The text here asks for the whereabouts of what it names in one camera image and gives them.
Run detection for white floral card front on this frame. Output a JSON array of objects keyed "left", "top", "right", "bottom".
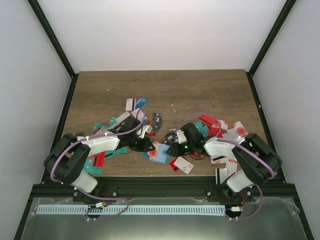
[{"left": 173, "top": 156, "right": 194, "bottom": 174}]

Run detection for white floral card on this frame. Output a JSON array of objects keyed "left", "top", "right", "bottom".
[
  {"left": 131, "top": 108, "right": 147, "bottom": 123},
  {"left": 173, "top": 156, "right": 194, "bottom": 174}
]

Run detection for blue leather card holder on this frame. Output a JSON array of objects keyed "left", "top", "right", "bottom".
[{"left": 140, "top": 143, "right": 171, "bottom": 165}]

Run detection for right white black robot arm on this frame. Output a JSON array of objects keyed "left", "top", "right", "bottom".
[{"left": 166, "top": 123, "right": 282, "bottom": 202}]

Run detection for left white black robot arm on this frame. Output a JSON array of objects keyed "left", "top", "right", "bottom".
[{"left": 43, "top": 116, "right": 156, "bottom": 202}]

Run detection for white striped card right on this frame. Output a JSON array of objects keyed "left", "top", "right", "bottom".
[{"left": 210, "top": 156, "right": 229, "bottom": 164}]

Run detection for black VIP card upper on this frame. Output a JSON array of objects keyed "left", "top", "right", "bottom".
[{"left": 152, "top": 112, "right": 164, "bottom": 127}]

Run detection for white card with black stripe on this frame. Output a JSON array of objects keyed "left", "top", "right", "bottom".
[{"left": 125, "top": 98, "right": 136, "bottom": 111}]

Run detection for blue card top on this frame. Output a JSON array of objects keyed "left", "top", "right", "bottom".
[{"left": 135, "top": 97, "right": 148, "bottom": 109}]

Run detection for white striped card edge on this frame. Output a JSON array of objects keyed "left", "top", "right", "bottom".
[{"left": 215, "top": 168, "right": 228, "bottom": 185}]

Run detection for red card front left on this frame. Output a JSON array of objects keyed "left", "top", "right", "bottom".
[{"left": 92, "top": 152, "right": 105, "bottom": 168}]

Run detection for white card red circles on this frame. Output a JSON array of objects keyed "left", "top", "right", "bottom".
[{"left": 232, "top": 121, "right": 248, "bottom": 137}]

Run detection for teal card front left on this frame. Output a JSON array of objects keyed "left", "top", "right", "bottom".
[{"left": 83, "top": 159, "right": 103, "bottom": 175}]

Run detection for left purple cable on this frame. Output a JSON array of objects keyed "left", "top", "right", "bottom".
[{"left": 49, "top": 107, "right": 147, "bottom": 222}]

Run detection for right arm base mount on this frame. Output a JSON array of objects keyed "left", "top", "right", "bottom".
[{"left": 205, "top": 184, "right": 253, "bottom": 204}]

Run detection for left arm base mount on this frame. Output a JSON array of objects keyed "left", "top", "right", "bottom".
[{"left": 73, "top": 184, "right": 118, "bottom": 203}]

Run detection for light blue slotted cable duct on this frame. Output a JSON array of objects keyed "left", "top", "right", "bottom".
[{"left": 36, "top": 204, "right": 226, "bottom": 216}]

